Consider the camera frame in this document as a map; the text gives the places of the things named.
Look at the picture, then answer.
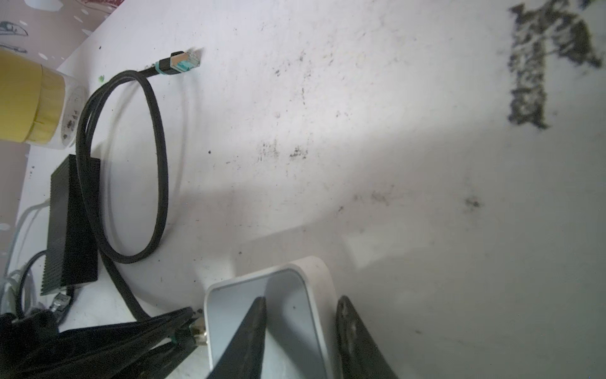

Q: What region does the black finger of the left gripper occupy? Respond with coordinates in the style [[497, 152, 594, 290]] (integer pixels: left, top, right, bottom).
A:
[[114, 342, 197, 379], [28, 307, 194, 378]]

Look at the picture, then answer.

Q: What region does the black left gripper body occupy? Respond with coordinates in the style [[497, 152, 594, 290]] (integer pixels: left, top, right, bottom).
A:
[[1, 310, 58, 378]]

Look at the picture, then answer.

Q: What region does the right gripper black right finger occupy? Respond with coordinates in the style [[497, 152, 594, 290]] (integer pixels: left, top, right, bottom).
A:
[[336, 295, 397, 379]]

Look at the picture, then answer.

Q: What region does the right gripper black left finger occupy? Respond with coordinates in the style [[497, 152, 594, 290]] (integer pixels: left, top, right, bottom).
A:
[[208, 297, 267, 379]]

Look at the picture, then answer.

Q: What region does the black ethernet cable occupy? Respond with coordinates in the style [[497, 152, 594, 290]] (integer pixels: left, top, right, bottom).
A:
[[75, 46, 207, 347]]

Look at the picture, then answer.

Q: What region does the black ribbed power brick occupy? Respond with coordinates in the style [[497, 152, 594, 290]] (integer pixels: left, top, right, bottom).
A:
[[41, 154, 99, 295]]

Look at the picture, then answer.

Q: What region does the yellow pen cup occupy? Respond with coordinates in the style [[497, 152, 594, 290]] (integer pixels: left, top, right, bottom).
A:
[[1, 51, 88, 149]]

